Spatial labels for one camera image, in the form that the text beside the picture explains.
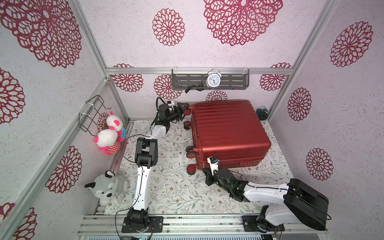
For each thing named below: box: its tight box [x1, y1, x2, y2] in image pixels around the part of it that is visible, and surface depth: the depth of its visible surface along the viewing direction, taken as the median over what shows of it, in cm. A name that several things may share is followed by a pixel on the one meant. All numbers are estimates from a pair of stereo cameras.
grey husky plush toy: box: [84, 170, 130, 207], surface depth 70 cm
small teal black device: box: [256, 106, 268, 121], surface depth 120 cm
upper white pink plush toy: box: [106, 111, 127, 142], surface depth 95 cm
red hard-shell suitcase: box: [183, 100, 272, 175], surface depth 84 cm
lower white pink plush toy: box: [94, 129, 121, 156], surface depth 87 cm
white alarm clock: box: [206, 68, 222, 88], surface depth 92 cm
